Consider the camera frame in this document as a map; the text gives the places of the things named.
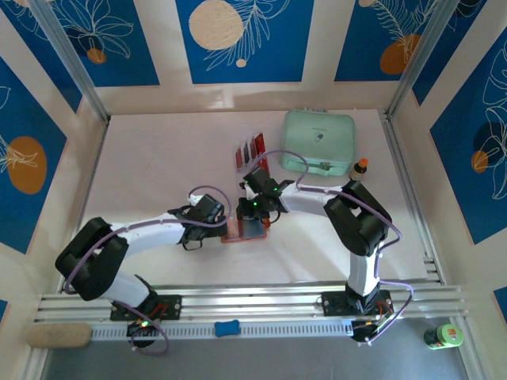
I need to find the orange card holder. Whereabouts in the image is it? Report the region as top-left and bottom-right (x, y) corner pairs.
(220, 215), (272, 244)

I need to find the mint green zip case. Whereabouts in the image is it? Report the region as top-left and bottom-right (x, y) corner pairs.
(280, 109), (356, 178)

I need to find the blue bone-shaped piece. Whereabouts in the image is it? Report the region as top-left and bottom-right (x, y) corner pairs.
(213, 321), (241, 339)

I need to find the brown bottle orange cap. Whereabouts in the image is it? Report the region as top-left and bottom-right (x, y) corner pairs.
(350, 158), (370, 182)

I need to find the beige oblong pad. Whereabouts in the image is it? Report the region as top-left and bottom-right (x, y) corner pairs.
(26, 323), (93, 349)

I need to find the green can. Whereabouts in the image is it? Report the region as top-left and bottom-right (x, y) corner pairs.
(422, 323), (465, 352)

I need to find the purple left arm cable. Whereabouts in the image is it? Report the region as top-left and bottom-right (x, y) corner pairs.
(63, 184), (233, 296)

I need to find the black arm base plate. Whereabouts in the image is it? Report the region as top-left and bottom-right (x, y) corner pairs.
(109, 294), (183, 322)
(321, 291), (393, 317)

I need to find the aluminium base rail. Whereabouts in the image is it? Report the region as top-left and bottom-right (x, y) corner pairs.
(33, 281), (467, 324)

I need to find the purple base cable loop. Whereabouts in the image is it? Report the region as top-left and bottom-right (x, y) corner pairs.
(130, 318), (171, 356)

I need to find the aluminium side rail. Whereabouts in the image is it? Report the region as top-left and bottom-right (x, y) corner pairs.
(59, 118), (110, 294)
(378, 110), (444, 284)

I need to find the grey slotted cable duct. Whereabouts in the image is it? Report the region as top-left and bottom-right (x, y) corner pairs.
(90, 320), (356, 340)

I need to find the coloured base wire bundle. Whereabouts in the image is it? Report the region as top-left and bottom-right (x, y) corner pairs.
(352, 316), (393, 348)

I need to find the aluminium frame post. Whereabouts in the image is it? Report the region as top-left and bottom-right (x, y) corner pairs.
(29, 0), (111, 122)
(386, 0), (460, 120)

